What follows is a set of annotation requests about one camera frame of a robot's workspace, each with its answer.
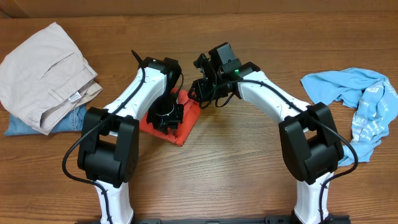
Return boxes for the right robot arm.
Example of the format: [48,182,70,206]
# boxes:
[188,42,350,223]

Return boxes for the beige folded trousers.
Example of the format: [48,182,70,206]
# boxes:
[1,22,102,135]

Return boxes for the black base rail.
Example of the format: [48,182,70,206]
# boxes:
[76,215,351,224]

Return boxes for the right black cable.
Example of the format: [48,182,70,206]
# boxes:
[198,63,359,224]

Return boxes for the left black cable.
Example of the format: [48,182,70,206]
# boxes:
[61,49,185,224]

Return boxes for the light blue t-shirt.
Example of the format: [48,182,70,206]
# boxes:
[301,68,397,162]

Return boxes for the folded blue jeans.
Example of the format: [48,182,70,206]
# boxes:
[4,105,86,136]

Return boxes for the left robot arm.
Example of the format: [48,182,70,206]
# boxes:
[77,57,183,223]

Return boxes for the black cable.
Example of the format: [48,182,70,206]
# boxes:
[61,49,185,224]
[198,63,359,224]

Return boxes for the red printed t-shirt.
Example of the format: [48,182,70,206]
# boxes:
[139,90,201,146]

